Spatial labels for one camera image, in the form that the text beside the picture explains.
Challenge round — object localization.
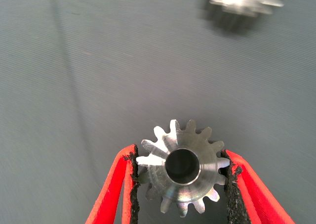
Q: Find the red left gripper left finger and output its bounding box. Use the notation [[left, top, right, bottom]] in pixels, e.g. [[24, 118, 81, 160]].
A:
[[85, 144, 141, 224]]

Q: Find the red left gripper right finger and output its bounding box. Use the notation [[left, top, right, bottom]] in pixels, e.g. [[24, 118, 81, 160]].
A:
[[220, 149, 296, 224]]

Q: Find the steel planetary gear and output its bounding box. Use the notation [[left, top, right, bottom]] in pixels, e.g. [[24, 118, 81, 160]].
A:
[[201, 0, 290, 37], [136, 119, 230, 219]]

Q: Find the dark grey table cloth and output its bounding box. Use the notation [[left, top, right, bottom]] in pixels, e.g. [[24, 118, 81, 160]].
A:
[[0, 0, 316, 224]]

